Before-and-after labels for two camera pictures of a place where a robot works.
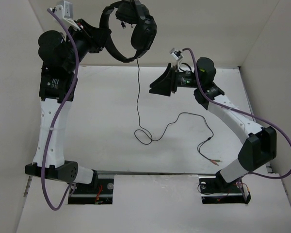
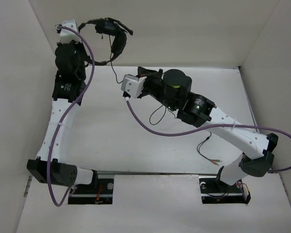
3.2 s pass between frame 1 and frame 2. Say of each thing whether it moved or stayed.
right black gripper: moved
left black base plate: stayed
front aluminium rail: stayed
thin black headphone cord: moved
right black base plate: stayed
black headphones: moved
